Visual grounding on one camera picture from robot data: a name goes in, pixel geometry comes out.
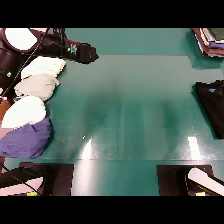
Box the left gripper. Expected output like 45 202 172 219
77 42 100 65

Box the black T-shirt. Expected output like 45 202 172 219
194 79 224 140

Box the white garment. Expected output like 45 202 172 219
0 95 48 130
19 55 67 80
199 28 217 44

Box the cream garment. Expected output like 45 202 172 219
14 73 61 102

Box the purple garment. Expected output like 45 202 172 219
0 116 53 160

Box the brown garment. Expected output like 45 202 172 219
192 28 224 59

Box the blue garment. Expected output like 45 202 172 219
208 41 224 51

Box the dark green garment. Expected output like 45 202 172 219
210 28 224 42

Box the black cable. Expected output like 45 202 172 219
0 29 49 98

